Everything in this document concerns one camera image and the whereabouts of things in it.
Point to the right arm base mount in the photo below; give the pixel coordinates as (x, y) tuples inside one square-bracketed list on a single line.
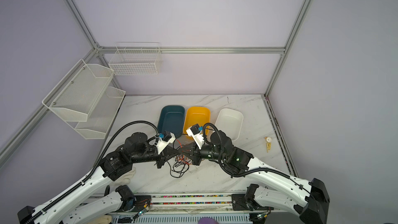
[(246, 202)]

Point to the white wire basket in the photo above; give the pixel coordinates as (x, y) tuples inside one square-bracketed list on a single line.
[(136, 58)]

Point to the white cotton glove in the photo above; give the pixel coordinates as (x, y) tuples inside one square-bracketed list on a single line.
[(127, 177)]

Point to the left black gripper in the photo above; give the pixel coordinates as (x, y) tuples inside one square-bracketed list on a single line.
[(168, 154)]

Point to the lower white mesh shelf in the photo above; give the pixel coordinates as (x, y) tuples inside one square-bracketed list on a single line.
[(103, 115)]

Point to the teal plastic tub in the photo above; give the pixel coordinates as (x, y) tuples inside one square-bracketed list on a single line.
[(172, 119)]

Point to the aluminium front rail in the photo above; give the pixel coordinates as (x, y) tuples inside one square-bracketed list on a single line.
[(192, 203)]

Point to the yellow toy figure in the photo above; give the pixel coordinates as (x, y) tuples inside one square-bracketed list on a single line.
[(268, 143)]

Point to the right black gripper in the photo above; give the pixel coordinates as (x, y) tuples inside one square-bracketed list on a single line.
[(191, 151)]

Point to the upper white mesh shelf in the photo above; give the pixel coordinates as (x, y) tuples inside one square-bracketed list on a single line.
[(75, 97)]

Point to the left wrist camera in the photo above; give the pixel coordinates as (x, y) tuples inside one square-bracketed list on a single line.
[(164, 140)]

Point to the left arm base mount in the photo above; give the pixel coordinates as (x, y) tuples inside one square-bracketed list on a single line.
[(130, 202)]

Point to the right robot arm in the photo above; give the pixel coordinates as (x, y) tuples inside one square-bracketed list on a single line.
[(239, 163)]

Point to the white plastic tub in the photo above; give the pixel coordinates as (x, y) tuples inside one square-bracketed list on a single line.
[(230, 122)]

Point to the yellow plastic tub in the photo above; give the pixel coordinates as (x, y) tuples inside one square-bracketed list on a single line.
[(195, 115)]

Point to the purple object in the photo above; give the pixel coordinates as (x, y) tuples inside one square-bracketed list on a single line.
[(207, 220)]

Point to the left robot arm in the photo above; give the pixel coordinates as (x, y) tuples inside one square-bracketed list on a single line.
[(109, 167)]

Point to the white mesh shelf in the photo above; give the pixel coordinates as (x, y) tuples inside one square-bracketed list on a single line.
[(75, 97), (103, 115)]

